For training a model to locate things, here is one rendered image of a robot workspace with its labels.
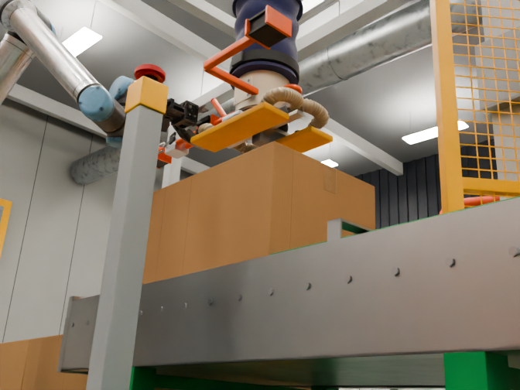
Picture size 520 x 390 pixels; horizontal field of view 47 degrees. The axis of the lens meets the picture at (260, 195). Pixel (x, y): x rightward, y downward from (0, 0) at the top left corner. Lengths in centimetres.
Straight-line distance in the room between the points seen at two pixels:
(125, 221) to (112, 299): 16
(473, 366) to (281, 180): 76
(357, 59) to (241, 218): 680
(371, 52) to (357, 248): 716
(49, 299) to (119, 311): 1158
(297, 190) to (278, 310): 48
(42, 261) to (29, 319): 118
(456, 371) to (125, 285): 65
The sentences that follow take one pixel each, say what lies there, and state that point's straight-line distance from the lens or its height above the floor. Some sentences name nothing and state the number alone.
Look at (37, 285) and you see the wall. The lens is 1266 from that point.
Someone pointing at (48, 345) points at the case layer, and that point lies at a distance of 229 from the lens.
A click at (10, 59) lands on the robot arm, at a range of 218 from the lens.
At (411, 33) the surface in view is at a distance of 781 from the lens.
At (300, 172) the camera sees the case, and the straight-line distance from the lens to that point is 149.
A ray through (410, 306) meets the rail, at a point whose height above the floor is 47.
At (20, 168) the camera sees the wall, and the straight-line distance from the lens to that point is 1293.
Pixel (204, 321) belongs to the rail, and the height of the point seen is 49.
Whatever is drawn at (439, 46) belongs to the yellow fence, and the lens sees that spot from 204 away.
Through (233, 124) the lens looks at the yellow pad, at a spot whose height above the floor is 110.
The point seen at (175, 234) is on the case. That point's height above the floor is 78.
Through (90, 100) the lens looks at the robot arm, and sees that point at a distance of 172.
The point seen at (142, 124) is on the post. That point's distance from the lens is 130.
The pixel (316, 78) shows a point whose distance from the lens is 854.
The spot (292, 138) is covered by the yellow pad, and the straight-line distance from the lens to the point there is 180.
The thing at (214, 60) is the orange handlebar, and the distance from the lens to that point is 168.
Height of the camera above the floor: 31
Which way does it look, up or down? 20 degrees up
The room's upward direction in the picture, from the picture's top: 3 degrees clockwise
